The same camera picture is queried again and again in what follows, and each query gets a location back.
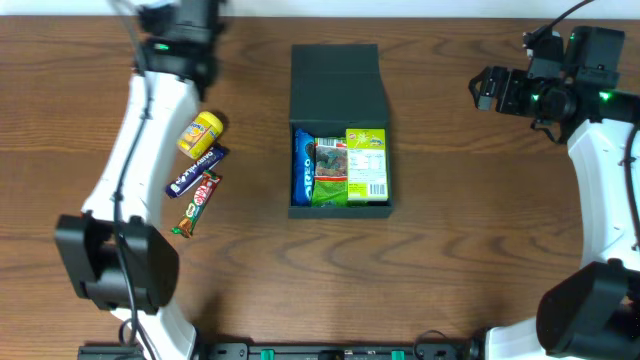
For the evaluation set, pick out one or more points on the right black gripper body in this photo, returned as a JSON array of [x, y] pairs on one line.
[[498, 89]]

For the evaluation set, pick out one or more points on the yellow green carton box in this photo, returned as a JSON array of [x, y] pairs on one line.
[[366, 165]]

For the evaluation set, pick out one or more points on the dark green folding box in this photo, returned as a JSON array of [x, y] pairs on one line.
[[334, 88]]

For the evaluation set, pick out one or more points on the green snack bag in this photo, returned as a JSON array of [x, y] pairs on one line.
[[331, 173]]

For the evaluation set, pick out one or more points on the blue Oreo cookie pack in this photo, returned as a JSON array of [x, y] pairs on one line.
[[303, 168]]

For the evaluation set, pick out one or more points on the purple Dairy Milk bar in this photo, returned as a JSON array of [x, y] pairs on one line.
[[194, 173]]

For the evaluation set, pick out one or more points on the red KitKat bar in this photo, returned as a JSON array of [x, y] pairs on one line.
[[195, 208]]

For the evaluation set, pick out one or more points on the yellow plastic jar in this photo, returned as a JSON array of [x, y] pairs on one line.
[[200, 135]]

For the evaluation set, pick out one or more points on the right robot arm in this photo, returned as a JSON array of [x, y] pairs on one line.
[[572, 83]]

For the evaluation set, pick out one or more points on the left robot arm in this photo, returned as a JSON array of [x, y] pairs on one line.
[[113, 250]]

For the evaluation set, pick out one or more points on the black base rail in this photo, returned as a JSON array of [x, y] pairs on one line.
[[428, 350]]

